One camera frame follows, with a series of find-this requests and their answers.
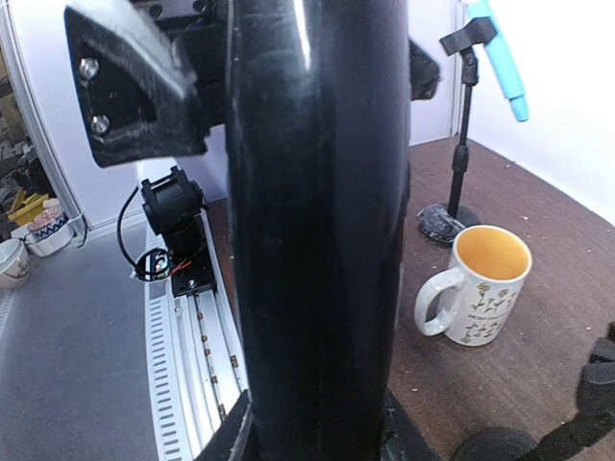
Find black wireless microphone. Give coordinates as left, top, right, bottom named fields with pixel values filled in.
left=226, top=1, right=410, bottom=460

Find front aluminium rail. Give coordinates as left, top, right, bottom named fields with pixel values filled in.
left=144, top=223, right=248, bottom=460

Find short stand with taped base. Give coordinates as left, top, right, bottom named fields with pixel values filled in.
left=417, top=17, right=497, bottom=248

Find white mug orange inside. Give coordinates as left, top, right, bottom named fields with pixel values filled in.
left=413, top=225, right=532, bottom=347

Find blue toy microphone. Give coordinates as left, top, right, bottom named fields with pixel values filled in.
left=461, top=0, right=529, bottom=122

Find left aluminium frame post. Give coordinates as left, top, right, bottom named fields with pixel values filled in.
left=451, top=0, right=465, bottom=136

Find background white bowl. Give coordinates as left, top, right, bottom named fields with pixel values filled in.
left=0, top=238, right=30, bottom=290

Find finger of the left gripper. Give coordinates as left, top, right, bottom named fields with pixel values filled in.
left=408, top=40, right=441, bottom=101
left=63, top=1, right=209, bottom=168

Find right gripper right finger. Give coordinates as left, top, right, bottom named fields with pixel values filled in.
left=381, top=389, right=437, bottom=461

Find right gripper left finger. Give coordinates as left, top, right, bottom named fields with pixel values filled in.
left=194, top=391, right=255, bottom=461

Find background patterned cup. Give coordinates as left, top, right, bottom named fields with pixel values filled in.
left=11, top=198, right=73, bottom=257

